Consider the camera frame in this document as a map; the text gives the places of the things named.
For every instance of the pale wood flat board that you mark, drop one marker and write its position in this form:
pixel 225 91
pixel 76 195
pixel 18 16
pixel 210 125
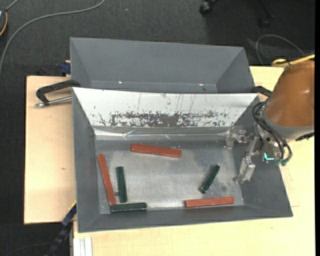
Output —
pixel 48 150

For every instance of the grey metal bin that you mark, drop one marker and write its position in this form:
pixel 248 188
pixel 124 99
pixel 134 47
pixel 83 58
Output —
pixel 160 175

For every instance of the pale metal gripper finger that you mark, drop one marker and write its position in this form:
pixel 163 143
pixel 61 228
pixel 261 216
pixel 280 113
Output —
pixel 237 137
pixel 246 171

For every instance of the red-brown flat block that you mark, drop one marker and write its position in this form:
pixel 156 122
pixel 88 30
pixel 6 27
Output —
pixel 209 202
pixel 155 151
pixel 106 178

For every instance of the dark green flat block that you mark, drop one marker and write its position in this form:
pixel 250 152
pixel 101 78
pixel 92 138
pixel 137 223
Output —
pixel 210 178
pixel 121 184
pixel 128 207

